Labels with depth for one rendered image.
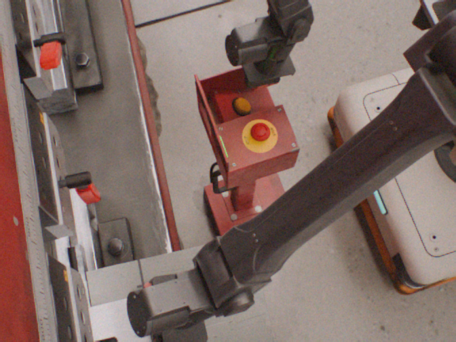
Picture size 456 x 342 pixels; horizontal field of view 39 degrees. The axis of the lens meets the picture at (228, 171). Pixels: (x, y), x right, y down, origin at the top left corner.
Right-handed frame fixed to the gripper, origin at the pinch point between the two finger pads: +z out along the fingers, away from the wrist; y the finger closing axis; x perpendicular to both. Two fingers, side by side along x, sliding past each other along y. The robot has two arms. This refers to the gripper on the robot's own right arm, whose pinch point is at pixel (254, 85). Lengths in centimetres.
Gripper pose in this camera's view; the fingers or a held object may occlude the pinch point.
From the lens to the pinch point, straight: 134.0
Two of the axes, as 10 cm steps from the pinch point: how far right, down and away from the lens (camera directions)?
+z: -2.3, 3.7, 9.0
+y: -9.2, 2.3, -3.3
